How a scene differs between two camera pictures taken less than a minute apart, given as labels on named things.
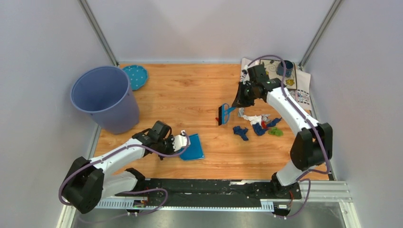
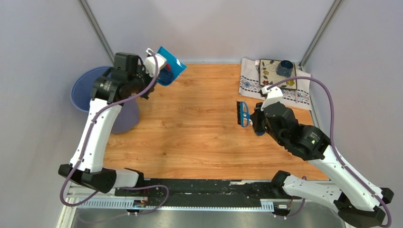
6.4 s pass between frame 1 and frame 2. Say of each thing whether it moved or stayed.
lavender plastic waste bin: stayed
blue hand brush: moved
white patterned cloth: stayed
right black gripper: moved
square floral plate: stayed
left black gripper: moved
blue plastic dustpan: moved
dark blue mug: stayed
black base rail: stayed
